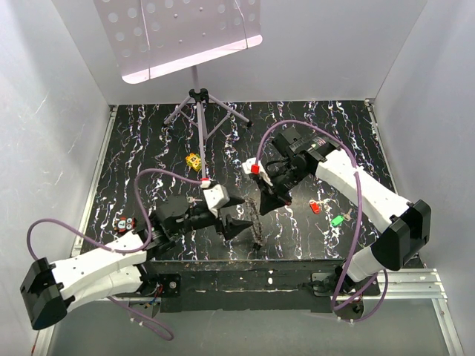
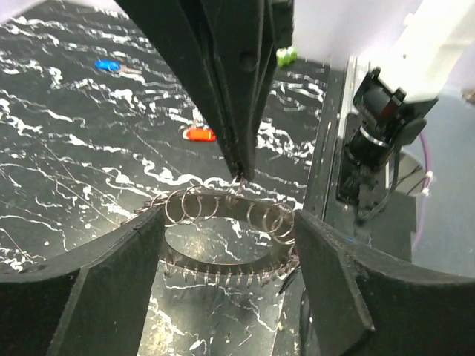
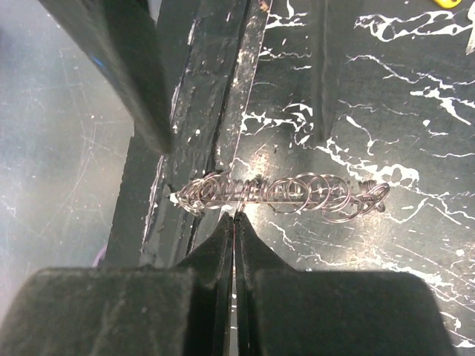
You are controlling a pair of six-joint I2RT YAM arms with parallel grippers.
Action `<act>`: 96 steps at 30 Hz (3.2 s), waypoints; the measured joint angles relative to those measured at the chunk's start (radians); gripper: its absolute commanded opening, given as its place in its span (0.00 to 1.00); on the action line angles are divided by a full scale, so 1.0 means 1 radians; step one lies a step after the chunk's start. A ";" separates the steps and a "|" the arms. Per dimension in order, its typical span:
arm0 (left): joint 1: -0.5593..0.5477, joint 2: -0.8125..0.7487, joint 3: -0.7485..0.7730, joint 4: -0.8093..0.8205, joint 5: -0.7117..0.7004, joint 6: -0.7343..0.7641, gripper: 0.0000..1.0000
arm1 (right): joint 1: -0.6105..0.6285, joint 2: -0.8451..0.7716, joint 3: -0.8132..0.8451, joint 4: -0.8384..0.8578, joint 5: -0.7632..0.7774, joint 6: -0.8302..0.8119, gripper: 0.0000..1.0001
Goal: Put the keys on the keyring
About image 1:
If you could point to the red tagged key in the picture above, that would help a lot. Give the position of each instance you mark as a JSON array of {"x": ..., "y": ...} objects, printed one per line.
[{"x": 315, "y": 206}]

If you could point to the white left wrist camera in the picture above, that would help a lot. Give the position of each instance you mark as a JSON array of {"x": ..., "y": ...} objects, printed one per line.
[{"x": 216, "y": 196}]

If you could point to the red round marker sticker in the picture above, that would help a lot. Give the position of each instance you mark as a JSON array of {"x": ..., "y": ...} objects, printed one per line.
[{"x": 124, "y": 225}]

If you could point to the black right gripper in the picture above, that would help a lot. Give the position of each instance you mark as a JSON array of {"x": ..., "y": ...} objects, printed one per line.
[{"x": 272, "y": 198}]

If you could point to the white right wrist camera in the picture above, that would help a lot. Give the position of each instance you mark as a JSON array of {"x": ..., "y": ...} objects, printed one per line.
[{"x": 255, "y": 170}]

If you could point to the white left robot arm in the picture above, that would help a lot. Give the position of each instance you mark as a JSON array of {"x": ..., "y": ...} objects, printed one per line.
[{"x": 52, "y": 289}]

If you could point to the green tagged key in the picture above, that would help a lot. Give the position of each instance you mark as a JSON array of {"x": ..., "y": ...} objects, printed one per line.
[{"x": 338, "y": 220}]

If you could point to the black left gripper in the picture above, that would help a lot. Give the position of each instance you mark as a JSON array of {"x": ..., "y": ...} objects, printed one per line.
[{"x": 229, "y": 228}]

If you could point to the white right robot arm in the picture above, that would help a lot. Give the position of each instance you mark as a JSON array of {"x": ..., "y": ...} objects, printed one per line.
[{"x": 404, "y": 226}]

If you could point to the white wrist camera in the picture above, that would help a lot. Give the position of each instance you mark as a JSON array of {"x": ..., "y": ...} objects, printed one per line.
[
  {"x": 216, "y": 196},
  {"x": 255, "y": 170}
]

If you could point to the perforated music stand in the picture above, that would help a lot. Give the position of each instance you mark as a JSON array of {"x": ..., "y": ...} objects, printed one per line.
[{"x": 151, "y": 39}]

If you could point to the yellow green toy block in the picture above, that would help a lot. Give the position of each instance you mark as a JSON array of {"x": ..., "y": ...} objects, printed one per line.
[{"x": 194, "y": 162}]

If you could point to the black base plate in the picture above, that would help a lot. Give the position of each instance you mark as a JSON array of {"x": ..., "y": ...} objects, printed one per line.
[{"x": 235, "y": 285}]

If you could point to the aluminium frame rail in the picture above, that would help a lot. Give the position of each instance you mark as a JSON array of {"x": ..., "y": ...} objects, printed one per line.
[{"x": 415, "y": 283}]

